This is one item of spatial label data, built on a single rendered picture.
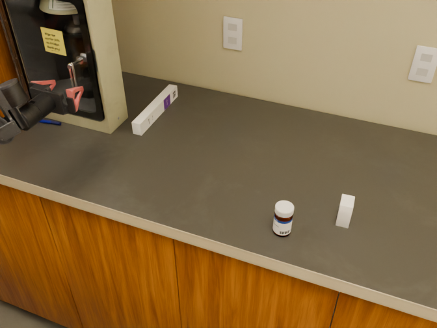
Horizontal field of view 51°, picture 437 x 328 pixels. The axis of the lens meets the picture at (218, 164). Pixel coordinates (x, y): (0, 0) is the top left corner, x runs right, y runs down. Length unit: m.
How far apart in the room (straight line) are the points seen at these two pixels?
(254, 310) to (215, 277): 0.15
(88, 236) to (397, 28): 1.13
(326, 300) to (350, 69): 0.76
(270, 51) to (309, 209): 0.63
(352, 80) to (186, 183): 0.67
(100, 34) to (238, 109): 0.54
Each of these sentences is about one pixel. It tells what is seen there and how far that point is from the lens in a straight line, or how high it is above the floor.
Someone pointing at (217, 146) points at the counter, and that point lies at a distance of 1.44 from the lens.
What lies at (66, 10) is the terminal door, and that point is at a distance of 1.38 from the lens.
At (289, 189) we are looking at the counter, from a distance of 1.30.
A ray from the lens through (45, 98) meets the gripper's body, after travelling 1.31.
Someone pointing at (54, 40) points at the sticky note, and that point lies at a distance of 1.46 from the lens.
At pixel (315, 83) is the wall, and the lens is 1.64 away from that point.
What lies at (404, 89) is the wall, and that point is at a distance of 1.61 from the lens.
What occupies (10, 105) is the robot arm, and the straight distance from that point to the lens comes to 1.27.
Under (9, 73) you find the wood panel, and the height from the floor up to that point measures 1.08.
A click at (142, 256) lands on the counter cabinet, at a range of 1.39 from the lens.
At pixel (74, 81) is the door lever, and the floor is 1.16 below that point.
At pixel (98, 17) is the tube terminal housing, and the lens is 1.39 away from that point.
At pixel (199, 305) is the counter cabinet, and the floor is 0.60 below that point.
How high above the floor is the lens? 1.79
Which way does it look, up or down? 39 degrees down
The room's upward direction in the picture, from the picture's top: straight up
